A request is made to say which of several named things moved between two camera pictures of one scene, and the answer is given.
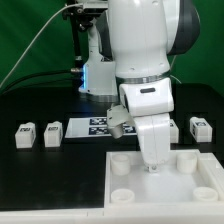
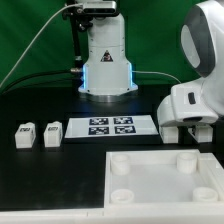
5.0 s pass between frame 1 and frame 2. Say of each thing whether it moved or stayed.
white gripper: moved
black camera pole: stayed
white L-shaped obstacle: stayed
